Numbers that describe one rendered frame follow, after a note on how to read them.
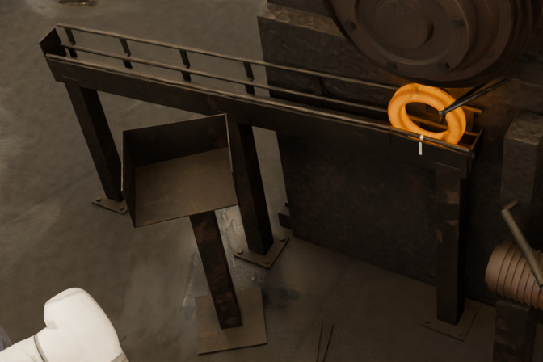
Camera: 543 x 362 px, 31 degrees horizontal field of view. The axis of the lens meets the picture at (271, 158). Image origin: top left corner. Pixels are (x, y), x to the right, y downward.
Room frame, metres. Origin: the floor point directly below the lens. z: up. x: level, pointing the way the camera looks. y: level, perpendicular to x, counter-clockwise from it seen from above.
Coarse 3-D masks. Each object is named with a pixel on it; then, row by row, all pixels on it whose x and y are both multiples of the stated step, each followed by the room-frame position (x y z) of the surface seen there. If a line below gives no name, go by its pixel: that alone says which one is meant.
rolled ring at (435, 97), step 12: (408, 84) 1.63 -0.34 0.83; (420, 84) 1.61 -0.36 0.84; (396, 96) 1.62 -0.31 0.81; (408, 96) 1.60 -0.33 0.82; (420, 96) 1.59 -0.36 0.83; (432, 96) 1.57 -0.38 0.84; (444, 96) 1.57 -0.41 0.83; (396, 108) 1.62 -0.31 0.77; (396, 120) 1.62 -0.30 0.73; (408, 120) 1.63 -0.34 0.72; (456, 120) 1.54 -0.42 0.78; (420, 132) 1.61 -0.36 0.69; (444, 132) 1.58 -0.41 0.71; (456, 132) 1.54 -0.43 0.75; (456, 144) 1.54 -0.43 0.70
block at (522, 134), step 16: (528, 112) 1.51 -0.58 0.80; (512, 128) 1.46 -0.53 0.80; (528, 128) 1.46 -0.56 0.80; (512, 144) 1.44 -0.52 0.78; (528, 144) 1.42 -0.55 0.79; (512, 160) 1.43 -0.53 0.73; (528, 160) 1.41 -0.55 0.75; (512, 176) 1.43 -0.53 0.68; (528, 176) 1.41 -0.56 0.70; (512, 192) 1.43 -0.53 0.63; (528, 192) 1.41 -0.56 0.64; (528, 208) 1.41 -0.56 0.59
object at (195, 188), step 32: (160, 128) 1.76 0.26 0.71; (192, 128) 1.76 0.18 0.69; (224, 128) 1.76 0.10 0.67; (128, 160) 1.72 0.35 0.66; (160, 160) 1.76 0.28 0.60; (192, 160) 1.74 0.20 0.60; (224, 160) 1.72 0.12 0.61; (128, 192) 1.61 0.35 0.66; (160, 192) 1.66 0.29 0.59; (192, 192) 1.63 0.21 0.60; (224, 192) 1.61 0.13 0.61; (192, 224) 1.63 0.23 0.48; (224, 256) 1.65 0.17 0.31; (224, 288) 1.63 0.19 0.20; (256, 288) 1.75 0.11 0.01; (224, 320) 1.63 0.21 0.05; (256, 320) 1.64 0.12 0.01
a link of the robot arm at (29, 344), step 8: (32, 336) 1.08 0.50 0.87; (16, 344) 1.07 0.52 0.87; (24, 344) 1.06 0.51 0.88; (32, 344) 1.06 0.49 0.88; (0, 352) 1.07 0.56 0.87; (8, 352) 1.05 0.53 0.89; (16, 352) 1.04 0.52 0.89; (24, 352) 1.04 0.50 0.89; (32, 352) 1.04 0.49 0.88; (0, 360) 1.03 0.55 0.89; (8, 360) 1.02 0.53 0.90; (16, 360) 1.02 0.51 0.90; (24, 360) 1.02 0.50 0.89; (32, 360) 1.02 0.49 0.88; (40, 360) 1.03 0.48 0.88
